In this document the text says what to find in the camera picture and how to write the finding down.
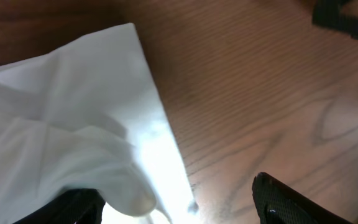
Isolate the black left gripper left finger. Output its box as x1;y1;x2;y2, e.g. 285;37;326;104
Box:
14;189;106;224

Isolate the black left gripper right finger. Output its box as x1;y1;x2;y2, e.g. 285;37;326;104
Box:
252;172;351;224

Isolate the white t-shirt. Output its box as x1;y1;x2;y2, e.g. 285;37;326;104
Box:
0;23;200;223

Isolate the black cloth at right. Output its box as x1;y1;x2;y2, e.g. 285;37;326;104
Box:
312;0;358;40

